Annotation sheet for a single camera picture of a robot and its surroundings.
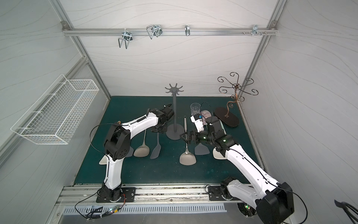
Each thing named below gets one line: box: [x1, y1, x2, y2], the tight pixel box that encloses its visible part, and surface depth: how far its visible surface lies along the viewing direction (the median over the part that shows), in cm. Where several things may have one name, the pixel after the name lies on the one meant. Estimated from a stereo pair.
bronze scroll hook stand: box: [214, 71, 259, 128], surface depth 88 cm
